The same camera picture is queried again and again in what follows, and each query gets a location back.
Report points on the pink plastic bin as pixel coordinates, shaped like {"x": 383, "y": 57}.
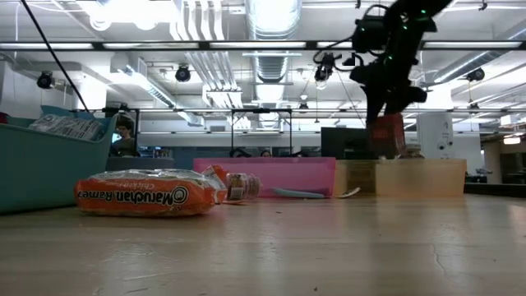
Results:
{"x": 287, "y": 172}

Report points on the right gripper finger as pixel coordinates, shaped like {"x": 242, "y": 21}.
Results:
{"x": 375, "y": 109}

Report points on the black ceiling spotlight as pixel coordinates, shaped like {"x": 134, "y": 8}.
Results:
{"x": 183, "y": 74}
{"x": 476, "y": 74}
{"x": 45, "y": 80}
{"x": 324, "y": 67}

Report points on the white orange ramen packet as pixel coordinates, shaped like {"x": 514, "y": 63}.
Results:
{"x": 144, "y": 193}

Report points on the black background rig frame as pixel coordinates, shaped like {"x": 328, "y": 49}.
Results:
{"x": 232, "y": 131}

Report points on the black monitor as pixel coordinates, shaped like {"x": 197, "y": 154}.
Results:
{"x": 345, "y": 144}

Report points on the person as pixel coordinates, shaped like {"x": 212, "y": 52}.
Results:
{"x": 266, "y": 154}
{"x": 123, "y": 144}

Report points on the red patterned tin box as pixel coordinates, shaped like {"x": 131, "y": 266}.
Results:
{"x": 386, "y": 135}

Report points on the silver ventilation duct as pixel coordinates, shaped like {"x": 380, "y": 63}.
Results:
{"x": 273, "y": 24}

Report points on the orange plastic bin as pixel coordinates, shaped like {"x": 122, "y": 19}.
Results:
{"x": 423, "y": 177}

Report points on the green tin box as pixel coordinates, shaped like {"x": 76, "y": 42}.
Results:
{"x": 359, "y": 177}

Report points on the white cap spice bottle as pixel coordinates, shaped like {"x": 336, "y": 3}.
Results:
{"x": 413, "y": 155}

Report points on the green plastic bin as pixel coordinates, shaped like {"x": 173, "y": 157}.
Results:
{"x": 41, "y": 172}

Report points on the red ramen packet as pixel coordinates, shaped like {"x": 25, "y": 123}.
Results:
{"x": 3, "y": 118}

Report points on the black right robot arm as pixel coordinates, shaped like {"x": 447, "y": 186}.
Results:
{"x": 411, "y": 24}

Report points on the multicolour ramen packet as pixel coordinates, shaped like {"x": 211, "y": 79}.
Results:
{"x": 65, "y": 126}

